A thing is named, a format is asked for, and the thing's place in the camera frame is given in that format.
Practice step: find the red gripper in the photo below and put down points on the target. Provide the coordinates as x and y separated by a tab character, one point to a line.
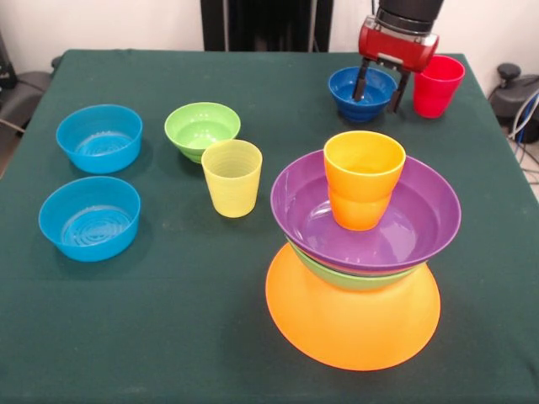
396	48

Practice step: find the dark blue bowl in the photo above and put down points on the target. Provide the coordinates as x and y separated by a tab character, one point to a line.
341	97

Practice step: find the red cup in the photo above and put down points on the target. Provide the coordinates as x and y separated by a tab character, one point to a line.
438	92

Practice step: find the orange cup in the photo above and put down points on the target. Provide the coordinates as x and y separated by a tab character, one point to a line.
362	189

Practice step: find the purple bowl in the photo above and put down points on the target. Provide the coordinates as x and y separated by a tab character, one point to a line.
417	227

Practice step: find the large green bowl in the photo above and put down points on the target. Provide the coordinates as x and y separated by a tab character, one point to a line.
362	281

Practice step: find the large orange bowl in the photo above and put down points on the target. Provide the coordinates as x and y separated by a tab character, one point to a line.
353	328

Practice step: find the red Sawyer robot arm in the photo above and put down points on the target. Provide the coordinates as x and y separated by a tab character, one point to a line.
408	14

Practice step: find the yellow cup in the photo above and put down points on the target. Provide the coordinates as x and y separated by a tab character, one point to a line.
231	185

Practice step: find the small green bowl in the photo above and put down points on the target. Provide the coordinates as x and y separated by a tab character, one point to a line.
202	130

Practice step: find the light blue bowl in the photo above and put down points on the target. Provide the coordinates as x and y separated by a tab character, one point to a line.
99	141
89	223

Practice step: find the dark green tablecloth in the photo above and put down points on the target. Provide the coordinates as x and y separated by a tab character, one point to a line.
126	315

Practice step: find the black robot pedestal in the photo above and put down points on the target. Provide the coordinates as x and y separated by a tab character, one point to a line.
269	17

